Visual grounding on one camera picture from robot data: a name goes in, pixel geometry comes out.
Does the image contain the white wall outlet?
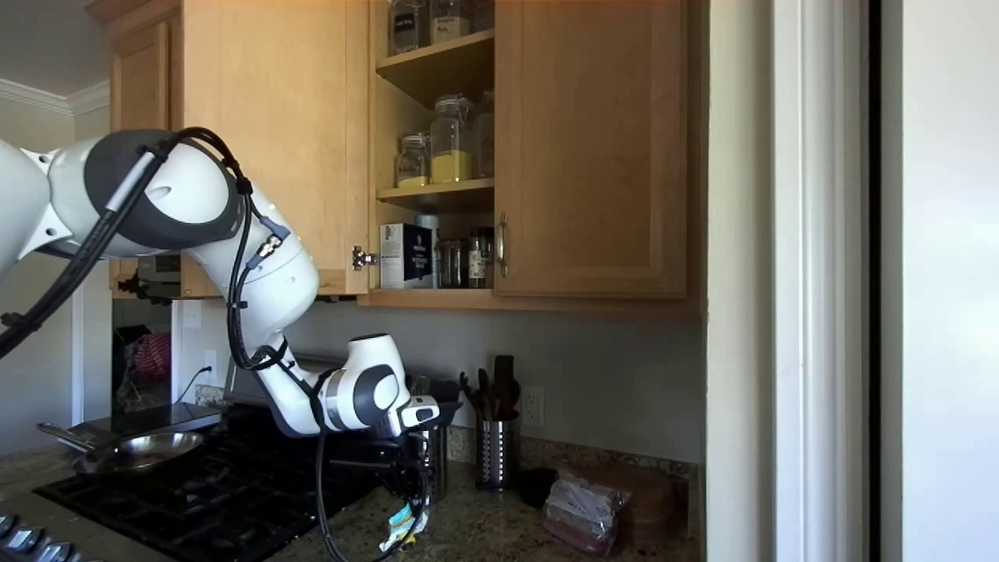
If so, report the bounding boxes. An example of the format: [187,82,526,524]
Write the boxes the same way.
[187,364,219,406]

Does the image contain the wooden cabinet door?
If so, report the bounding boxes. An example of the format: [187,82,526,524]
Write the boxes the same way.
[183,0,372,296]
[493,0,697,300]

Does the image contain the front steel utensil holder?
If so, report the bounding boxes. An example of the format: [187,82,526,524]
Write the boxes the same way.
[423,423,449,498]

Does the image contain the right wooden cabinet door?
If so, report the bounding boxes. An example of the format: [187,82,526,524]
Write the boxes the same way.
[493,0,697,300]

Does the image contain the white door frame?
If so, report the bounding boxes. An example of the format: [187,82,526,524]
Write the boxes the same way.
[706,0,873,562]

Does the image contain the steel frying pan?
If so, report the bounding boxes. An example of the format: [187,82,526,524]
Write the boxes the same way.
[39,420,204,473]

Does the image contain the steel utensil holder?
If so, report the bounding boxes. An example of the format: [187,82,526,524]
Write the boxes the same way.
[479,418,519,490]
[423,423,449,498]

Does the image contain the left wooden cabinet door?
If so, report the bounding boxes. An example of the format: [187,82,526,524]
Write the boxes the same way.
[183,0,372,296]

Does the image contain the small white black box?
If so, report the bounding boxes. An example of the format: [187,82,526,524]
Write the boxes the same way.
[382,223,433,290]

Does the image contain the stainless steel stove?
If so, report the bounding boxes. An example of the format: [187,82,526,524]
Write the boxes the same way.
[0,406,408,562]

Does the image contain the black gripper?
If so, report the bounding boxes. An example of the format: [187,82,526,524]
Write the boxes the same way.
[395,427,433,514]

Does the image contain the right metal door handle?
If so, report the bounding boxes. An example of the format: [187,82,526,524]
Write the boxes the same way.
[493,215,508,277]

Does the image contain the plastic wrapped bread bag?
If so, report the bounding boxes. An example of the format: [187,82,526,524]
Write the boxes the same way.
[545,471,631,555]

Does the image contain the glass jar yellow contents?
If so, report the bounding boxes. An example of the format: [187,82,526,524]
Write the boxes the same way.
[432,94,473,185]

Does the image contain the left metal door handle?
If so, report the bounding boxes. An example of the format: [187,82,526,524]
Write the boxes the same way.
[354,247,377,273]

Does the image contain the metal door handle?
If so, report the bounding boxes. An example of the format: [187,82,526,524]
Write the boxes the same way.
[493,215,508,277]
[354,247,377,273]

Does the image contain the rear steel utensil holder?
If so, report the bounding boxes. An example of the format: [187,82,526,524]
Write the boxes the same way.
[479,418,519,490]

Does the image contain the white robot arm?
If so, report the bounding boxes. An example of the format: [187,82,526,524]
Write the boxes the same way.
[0,129,441,437]

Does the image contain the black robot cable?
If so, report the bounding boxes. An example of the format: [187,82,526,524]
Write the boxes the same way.
[0,125,433,562]

